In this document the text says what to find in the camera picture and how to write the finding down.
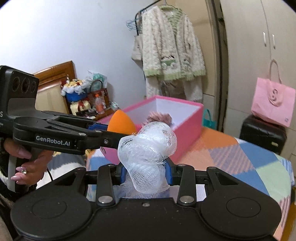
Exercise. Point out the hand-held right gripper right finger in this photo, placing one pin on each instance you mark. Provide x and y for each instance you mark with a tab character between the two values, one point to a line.
168	173

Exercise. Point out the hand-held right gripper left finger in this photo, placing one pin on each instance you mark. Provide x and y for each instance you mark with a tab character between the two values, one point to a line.
123	173

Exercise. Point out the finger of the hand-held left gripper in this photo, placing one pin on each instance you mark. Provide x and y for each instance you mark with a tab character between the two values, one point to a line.
53	139
76	119

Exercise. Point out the white mesh bath puff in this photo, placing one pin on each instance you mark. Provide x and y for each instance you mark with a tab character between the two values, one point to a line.
145	157

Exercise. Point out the orange makeup sponge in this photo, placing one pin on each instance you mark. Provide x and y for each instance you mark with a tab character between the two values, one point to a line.
120	122

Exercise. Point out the pink cardboard box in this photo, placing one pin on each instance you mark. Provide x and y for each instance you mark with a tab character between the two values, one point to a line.
187	125

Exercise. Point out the pink plush toy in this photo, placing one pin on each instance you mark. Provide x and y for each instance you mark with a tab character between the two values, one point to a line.
161	118

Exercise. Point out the person's left hand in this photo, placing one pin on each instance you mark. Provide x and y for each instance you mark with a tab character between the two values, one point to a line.
34	166

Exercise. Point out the orange drink bottle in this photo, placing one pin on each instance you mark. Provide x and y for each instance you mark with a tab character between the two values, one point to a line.
100	104

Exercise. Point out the yellow grey bed blanket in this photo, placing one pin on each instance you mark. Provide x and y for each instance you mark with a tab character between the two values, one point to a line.
69	164

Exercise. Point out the wooden nightstand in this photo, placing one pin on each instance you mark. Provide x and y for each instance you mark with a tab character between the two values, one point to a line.
108	113

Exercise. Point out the brown patterned gift bag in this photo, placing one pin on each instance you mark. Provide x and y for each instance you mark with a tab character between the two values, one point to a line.
101	91

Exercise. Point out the plastic bag of tissues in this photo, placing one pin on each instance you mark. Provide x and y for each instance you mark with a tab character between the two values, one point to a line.
98	77

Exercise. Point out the wooden bed headboard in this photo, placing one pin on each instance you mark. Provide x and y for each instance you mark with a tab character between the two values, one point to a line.
64	69

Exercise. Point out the patchwork tablecloth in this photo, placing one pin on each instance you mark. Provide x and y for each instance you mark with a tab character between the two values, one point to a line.
231	166

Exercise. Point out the black suitcase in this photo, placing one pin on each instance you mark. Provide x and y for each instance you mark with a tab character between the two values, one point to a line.
261	134

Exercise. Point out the fluffy cream green cardigan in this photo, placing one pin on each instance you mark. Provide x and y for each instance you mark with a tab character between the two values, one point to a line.
171	51

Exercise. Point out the black clothes rack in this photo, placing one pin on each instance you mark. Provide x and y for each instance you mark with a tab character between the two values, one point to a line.
138	14

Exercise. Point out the pink tote bag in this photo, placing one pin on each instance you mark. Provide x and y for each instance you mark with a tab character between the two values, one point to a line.
275	102

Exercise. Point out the beige wardrobe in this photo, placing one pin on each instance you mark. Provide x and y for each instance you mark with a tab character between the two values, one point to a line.
249	46

